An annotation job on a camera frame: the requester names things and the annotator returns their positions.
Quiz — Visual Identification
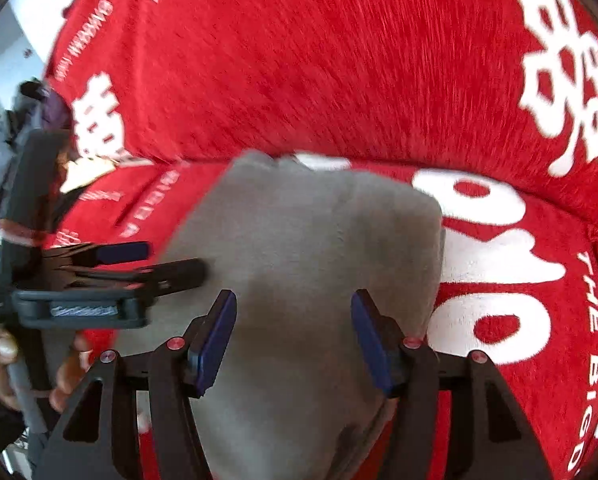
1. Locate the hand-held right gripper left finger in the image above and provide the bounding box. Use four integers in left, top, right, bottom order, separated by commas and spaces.
34, 289, 238, 480

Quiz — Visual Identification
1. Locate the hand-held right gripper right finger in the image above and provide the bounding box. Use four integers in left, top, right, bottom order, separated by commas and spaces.
350, 289, 554, 480

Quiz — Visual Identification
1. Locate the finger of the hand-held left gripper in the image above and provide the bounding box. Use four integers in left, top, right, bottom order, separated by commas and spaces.
72, 241, 152, 267
76, 258, 208, 295

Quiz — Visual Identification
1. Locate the grey small garment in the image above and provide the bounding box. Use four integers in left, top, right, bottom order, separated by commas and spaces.
44, 150, 447, 480

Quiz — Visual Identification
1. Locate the cream cloth piece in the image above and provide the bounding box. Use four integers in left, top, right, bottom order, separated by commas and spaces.
59, 157, 122, 195

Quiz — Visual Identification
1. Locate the red printed blanket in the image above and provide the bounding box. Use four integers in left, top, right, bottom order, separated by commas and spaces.
42, 0, 598, 480

